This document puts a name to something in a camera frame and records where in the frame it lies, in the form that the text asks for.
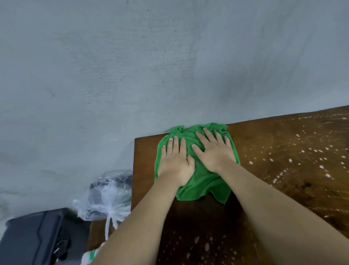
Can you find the black plastic case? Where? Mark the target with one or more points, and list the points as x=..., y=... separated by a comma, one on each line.
x=30, y=237

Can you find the green cloth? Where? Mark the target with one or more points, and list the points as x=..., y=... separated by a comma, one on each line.
x=203, y=183

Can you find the brown wooden table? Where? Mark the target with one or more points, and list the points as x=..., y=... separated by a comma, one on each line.
x=294, y=185

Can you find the wooden stool black metal legs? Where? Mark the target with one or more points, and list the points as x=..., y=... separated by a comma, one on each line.
x=95, y=232

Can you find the clear plastic bag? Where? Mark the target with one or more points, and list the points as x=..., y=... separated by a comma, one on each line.
x=109, y=196

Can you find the white spray bottle green collar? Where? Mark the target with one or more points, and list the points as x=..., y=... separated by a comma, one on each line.
x=91, y=255

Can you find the person's right hand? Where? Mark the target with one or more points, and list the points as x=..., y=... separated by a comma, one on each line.
x=216, y=154

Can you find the person's right forearm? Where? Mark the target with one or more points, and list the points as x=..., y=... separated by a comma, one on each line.
x=272, y=218

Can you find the person's left hand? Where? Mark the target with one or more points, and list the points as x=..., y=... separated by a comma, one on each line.
x=175, y=163

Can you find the person's left forearm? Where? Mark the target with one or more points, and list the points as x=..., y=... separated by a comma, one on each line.
x=141, y=226

